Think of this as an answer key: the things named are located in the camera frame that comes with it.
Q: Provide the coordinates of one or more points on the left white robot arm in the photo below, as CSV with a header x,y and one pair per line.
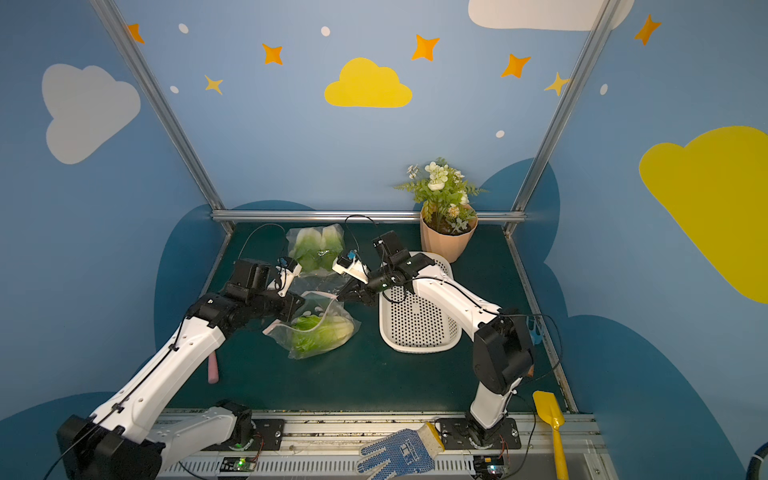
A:
x,y
119,440

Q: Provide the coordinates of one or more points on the blue dotted work glove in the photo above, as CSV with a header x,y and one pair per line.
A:
x,y
405,452

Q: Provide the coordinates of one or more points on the aluminium frame back rail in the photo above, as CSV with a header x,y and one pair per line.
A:
x,y
306,216

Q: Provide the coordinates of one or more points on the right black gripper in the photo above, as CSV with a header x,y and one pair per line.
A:
x,y
360,290

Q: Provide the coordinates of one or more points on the blue garden fork wooden handle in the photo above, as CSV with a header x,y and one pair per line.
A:
x,y
533,323

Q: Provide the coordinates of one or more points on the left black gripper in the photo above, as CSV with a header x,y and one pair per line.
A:
x,y
291,305

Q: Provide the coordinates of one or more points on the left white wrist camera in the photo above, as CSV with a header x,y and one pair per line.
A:
x,y
287,270

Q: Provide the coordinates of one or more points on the white perforated plastic basket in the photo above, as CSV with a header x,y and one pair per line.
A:
x,y
413,325

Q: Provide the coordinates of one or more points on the yellow plastic shovel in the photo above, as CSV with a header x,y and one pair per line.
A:
x,y
549,411

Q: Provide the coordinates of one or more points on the blue-zip bag with cabbages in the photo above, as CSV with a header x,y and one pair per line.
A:
x,y
316,249

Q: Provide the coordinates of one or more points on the green chinese cabbage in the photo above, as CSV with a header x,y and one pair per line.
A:
x,y
314,335

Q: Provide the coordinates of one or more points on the pink-zip dotted zip-top bag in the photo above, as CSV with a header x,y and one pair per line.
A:
x,y
316,303

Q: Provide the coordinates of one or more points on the potted artificial flower plant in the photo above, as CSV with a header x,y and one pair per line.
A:
x,y
447,220

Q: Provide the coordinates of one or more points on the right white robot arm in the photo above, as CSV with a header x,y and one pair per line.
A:
x,y
503,352

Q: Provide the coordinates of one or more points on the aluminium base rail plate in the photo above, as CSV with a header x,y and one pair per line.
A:
x,y
323,445

